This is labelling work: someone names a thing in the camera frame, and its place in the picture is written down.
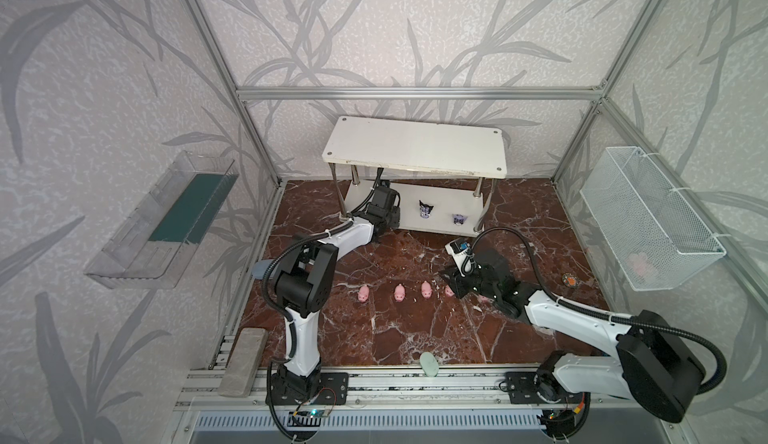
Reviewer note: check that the clear plastic wall bin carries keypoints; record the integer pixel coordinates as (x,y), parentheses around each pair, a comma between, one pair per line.
(156,243)

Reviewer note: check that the purple black cartoon figure toy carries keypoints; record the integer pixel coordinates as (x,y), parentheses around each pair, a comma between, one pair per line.
(459,219)

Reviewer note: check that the small round orange object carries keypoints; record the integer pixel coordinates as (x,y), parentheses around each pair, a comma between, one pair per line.
(570,280)

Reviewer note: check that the white wire mesh basket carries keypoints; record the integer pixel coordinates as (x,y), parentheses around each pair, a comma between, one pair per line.
(638,209)

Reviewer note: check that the dark cartoon figure toy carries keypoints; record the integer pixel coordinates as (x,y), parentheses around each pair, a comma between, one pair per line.
(425,209)

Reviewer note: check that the pale green oval object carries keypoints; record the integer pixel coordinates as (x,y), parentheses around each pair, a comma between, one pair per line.
(429,364)

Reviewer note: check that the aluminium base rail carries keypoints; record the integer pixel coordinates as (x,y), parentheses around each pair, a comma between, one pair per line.
(348,388)

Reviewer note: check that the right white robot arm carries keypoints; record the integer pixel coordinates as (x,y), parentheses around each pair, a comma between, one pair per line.
(637,361)

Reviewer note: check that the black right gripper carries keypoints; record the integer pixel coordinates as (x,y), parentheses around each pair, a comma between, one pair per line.
(466,276)

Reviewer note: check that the blue fabric glasses case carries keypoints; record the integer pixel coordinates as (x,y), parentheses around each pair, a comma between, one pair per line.
(259,269)

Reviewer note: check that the white two-tier shelf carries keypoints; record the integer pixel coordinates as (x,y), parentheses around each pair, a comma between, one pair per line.
(434,149)

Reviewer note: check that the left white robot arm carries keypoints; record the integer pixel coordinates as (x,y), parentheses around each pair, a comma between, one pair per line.
(298,283)

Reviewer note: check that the pink toy in basket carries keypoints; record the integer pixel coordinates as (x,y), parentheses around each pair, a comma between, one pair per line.
(641,265)

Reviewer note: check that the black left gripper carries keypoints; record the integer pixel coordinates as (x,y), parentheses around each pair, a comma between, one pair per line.
(389,202)

